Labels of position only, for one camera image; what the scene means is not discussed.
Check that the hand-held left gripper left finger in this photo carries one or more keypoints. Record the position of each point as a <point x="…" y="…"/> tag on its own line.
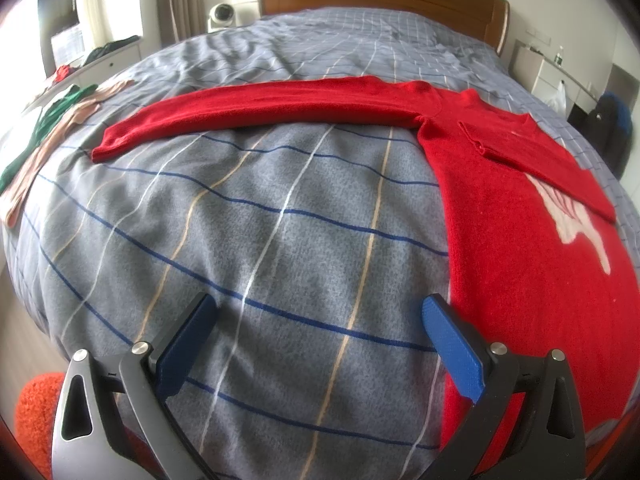
<point x="182" y="350"/>

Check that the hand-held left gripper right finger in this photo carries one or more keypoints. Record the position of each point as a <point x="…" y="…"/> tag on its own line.
<point x="452" y="347"/>

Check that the red sweater with white print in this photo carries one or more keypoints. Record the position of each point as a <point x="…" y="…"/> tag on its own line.
<point x="500" y="235"/>

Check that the folded green and pink clothes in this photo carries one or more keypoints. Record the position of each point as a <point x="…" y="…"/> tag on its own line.
<point x="65" y="125"/>

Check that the dark green clothes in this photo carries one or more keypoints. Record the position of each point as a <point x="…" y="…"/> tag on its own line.
<point x="110" y="49"/>

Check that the bed with grey plaid cover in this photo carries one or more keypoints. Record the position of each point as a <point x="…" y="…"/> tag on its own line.
<point x="250" y="210"/>

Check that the person's orange fleece clothing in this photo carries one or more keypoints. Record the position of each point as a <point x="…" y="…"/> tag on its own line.
<point x="37" y="410"/>

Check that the black and blue backpack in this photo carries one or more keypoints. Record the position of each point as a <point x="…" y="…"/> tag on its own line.
<point x="605" y="130"/>

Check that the green garment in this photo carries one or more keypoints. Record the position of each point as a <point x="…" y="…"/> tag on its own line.
<point x="45" y="120"/>

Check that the white plastic bag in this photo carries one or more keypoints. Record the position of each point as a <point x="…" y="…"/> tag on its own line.
<point x="557" y="97"/>

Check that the white bedside cabinet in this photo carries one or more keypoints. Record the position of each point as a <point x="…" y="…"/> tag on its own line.
<point x="535" y="70"/>

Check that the white window bench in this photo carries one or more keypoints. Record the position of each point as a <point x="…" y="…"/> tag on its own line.
<point x="120" y="60"/>

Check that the red cloth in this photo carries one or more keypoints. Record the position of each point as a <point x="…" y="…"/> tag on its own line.
<point x="65" y="74"/>

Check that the dark bottle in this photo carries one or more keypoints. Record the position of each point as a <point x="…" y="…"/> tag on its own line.
<point x="559" y="56"/>

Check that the white round fan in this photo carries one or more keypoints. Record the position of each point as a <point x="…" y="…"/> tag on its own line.
<point x="222" y="17"/>

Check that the beige curtain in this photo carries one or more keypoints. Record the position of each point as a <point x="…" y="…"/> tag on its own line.
<point x="180" y="0"/>

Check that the window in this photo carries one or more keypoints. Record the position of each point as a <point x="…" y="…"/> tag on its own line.
<point x="30" y="25"/>

